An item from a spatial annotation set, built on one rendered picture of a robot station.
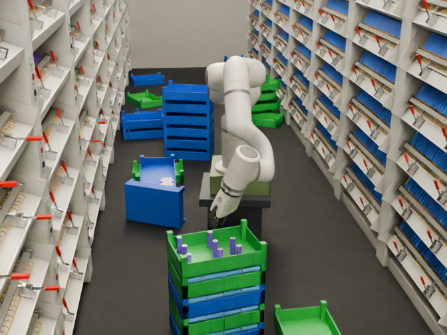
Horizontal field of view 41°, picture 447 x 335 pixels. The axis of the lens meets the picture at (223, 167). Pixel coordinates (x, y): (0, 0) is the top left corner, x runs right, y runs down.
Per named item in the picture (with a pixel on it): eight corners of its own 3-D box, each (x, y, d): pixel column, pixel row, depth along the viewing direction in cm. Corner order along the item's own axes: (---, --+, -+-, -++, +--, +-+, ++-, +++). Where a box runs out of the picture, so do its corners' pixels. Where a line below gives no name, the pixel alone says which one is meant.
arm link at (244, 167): (245, 175, 201) (220, 172, 197) (259, 145, 193) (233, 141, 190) (252, 191, 195) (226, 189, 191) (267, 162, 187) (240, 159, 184)
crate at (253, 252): (245, 237, 221) (245, 218, 218) (266, 264, 204) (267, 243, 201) (166, 250, 212) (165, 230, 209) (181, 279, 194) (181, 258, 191)
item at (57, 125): (72, 131, 226) (82, 98, 222) (44, 197, 170) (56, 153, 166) (18, 114, 222) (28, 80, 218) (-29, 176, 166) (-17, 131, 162)
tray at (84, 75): (91, 87, 291) (99, 61, 287) (75, 123, 235) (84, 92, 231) (50, 74, 287) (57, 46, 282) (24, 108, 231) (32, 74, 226)
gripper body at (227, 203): (231, 198, 192) (219, 222, 199) (250, 189, 200) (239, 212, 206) (215, 184, 195) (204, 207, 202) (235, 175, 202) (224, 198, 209)
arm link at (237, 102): (261, 106, 210) (267, 187, 200) (219, 99, 204) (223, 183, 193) (273, 94, 202) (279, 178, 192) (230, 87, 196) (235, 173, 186)
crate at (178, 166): (182, 170, 369) (181, 158, 366) (183, 183, 351) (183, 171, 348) (134, 172, 366) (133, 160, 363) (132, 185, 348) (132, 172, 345)
